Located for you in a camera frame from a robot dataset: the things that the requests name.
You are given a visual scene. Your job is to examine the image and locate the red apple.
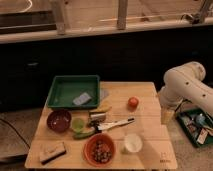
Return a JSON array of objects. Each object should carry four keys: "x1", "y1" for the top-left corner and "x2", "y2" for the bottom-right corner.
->
[{"x1": 128, "y1": 97, "x2": 139, "y2": 108}]

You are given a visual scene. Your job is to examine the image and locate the dark red bowl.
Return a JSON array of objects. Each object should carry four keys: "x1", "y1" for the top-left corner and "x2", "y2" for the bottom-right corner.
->
[{"x1": 46, "y1": 110, "x2": 71, "y2": 133}]

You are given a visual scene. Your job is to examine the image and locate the wooden block eraser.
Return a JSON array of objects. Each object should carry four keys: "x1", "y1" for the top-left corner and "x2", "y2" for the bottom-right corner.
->
[{"x1": 39, "y1": 142, "x2": 66, "y2": 164}]

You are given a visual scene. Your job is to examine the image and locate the white paper cup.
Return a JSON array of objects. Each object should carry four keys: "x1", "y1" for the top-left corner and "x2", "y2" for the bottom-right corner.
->
[{"x1": 124, "y1": 134, "x2": 143, "y2": 153}]

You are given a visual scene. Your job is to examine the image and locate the green plastic tray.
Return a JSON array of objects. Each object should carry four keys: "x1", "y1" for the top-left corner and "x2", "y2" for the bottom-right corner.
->
[{"x1": 47, "y1": 75, "x2": 100, "y2": 109}]

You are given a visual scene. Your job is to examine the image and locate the green bin with clutter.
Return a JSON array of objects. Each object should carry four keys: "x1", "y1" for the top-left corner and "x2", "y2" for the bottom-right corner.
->
[{"x1": 176, "y1": 109, "x2": 213, "y2": 148}]

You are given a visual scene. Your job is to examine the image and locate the orange bowl with nuts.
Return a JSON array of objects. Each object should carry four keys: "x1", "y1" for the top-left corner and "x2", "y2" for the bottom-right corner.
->
[{"x1": 83, "y1": 133, "x2": 116, "y2": 167}]

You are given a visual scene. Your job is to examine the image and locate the small metal can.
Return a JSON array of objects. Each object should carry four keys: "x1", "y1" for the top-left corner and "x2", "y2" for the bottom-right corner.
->
[{"x1": 89, "y1": 113, "x2": 106, "y2": 122}]

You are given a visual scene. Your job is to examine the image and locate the green cucumber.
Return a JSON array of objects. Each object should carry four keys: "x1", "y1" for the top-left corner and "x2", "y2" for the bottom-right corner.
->
[{"x1": 73, "y1": 130, "x2": 95, "y2": 140}]

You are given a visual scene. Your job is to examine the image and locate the grey sponge in tray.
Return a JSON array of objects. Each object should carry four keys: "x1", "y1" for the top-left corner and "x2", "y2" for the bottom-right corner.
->
[{"x1": 73, "y1": 92, "x2": 91, "y2": 106}]

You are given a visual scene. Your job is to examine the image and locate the yellow banana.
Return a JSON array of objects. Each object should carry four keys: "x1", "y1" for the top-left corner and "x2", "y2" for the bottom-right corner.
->
[{"x1": 89, "y1": 105, "x2": 112, "y2": 113}]

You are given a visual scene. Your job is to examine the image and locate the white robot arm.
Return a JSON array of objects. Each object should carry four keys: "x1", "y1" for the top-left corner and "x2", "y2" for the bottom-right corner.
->
[{"x1": 158, "y1": 61, "x2": 213, "y2": 125}]

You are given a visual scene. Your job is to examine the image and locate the wooden folding table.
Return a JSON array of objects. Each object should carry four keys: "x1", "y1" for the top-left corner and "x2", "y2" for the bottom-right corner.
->
[{"x1": 24, "y1": 81, "x2": 179, "y2": 171}]

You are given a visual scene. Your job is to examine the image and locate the small green cup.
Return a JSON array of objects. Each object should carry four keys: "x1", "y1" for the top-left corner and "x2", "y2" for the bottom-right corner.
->
[{"x1": 71, "y1": 118, "x2": 85, "y2": 133}]

